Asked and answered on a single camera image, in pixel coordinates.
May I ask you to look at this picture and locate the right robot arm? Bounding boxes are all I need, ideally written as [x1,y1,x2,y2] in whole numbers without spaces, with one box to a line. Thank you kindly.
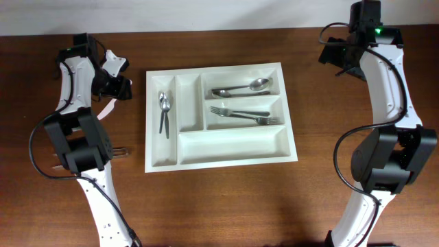
[318,1,438,246]

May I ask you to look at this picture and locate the large spoon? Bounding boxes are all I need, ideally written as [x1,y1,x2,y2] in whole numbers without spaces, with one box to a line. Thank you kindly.
[212,90,270,98]
[211,78,270,92]

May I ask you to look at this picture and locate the fork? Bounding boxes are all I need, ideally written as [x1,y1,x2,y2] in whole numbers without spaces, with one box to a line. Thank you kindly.
[228,114,281,126]
[210,106,270,117]

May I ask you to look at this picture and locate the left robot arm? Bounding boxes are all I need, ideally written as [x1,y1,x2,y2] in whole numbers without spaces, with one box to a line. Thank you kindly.
[43,33,141,246]

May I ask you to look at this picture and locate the white plastic cutlery tray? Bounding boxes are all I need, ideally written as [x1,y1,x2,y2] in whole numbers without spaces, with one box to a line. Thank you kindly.
[145,62,298,173]

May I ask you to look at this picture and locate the metal tongs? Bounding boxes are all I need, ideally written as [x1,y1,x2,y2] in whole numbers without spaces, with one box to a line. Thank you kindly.
[52,148,131,170]

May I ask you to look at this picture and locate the small teaspoon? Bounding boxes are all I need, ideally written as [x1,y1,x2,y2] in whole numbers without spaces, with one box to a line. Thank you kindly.
[158,97,172,134]
[158,91,171,140]

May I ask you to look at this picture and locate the pink plastic knife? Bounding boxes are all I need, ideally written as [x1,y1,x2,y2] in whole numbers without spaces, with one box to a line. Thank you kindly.
[97,99,117,120]

